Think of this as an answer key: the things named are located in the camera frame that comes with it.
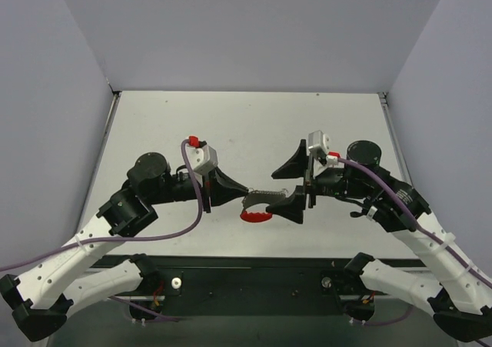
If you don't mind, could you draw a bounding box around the silver keyring with red tag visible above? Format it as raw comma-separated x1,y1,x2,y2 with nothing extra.
240,189,288,224

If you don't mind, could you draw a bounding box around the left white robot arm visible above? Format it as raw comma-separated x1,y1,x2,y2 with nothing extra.
1,148,248,342

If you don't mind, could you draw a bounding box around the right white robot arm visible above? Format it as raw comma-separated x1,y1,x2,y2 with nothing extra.
267,140,491,342

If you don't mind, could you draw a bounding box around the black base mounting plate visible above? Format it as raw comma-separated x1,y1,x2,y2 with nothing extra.
91,255,389,317

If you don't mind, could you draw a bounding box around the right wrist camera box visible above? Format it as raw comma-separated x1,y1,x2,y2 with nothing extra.
307,130,338,168

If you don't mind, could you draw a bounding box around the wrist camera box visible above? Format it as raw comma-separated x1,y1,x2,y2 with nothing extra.
307,130,338,168
186,135,218,175

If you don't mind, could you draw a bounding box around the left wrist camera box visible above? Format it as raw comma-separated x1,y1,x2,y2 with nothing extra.
186,135,218,175

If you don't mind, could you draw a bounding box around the aluminium frame rail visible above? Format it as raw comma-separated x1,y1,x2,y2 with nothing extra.
377,92,414,185

